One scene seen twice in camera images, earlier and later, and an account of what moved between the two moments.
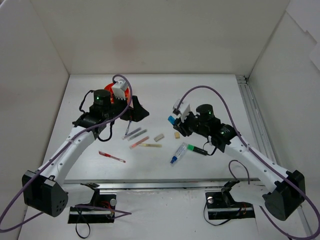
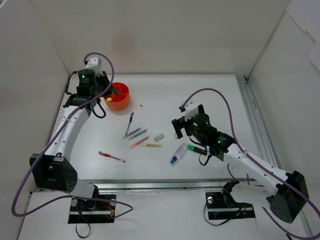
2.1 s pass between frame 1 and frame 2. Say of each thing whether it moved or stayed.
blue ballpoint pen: stayed
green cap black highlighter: stayed
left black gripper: moved
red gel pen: stayed
